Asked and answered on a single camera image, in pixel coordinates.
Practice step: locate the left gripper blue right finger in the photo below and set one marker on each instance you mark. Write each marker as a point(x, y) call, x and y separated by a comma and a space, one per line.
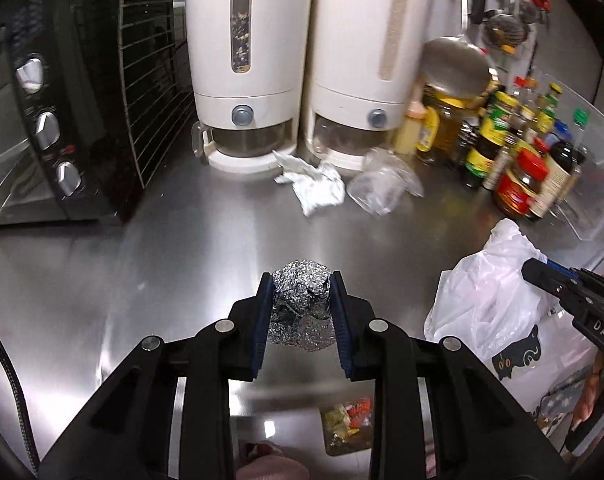
point(338, 301)

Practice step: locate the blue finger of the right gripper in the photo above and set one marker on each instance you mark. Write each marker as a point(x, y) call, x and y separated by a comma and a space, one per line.
point(561, 273)

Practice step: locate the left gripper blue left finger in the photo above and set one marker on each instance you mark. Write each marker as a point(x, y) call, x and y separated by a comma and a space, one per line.
point(263, 305)

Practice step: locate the aluminium foil ball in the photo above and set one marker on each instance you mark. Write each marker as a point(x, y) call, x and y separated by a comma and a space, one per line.
point(301, 315)

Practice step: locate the white plastic bag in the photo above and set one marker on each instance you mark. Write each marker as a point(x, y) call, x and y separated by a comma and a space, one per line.
point(485, 301)

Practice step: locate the trash bin with waste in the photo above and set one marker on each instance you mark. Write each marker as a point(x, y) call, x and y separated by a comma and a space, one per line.
point(348, 427)

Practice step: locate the person's right hand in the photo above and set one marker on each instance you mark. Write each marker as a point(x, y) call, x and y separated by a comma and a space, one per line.
point(593, 389)

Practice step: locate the red lid chili sauce jar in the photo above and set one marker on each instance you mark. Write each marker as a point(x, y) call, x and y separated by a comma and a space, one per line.
point(520, 184)

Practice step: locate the crumpled white tissue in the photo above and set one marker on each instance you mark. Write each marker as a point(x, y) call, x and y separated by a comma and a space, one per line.
point(314, 187)

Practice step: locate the white label dark bottle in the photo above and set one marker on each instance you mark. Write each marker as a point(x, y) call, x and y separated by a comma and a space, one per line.
point(559, 161)

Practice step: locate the clear plastic storage box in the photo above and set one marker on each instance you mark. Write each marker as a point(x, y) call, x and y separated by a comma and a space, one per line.
point(582, 205)

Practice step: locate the clear crumpled plastic wrap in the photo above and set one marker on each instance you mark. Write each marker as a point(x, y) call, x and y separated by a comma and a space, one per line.
point(384, 179)

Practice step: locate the green label soy sauce bottle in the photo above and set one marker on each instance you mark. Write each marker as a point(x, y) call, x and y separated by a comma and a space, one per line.
point(492, 137)

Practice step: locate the yellow lid oil jar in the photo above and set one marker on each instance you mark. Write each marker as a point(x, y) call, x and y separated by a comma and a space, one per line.
point(440, 126)

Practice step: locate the steel ladle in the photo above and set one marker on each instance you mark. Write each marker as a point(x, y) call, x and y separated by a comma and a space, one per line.
point(455, 66)

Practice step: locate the white cereal dispenser left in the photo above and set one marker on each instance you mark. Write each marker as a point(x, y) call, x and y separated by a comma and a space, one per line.
point(247, 62)

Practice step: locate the white cereal dispenser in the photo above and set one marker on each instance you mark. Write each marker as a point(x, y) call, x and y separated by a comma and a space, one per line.
point(247, 62)
point(363, 59)

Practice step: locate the black toaster oven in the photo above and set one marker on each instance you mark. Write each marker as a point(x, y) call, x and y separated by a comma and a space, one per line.
point(93, 93)

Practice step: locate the white cereal dispenser right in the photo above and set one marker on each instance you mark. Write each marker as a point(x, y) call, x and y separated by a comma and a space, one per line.
point(363, 59)

